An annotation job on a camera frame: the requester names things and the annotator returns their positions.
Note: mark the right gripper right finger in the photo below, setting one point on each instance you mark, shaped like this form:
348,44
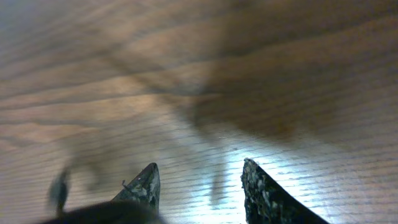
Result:
266,202

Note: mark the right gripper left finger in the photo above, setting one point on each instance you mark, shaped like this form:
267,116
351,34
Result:
141,194

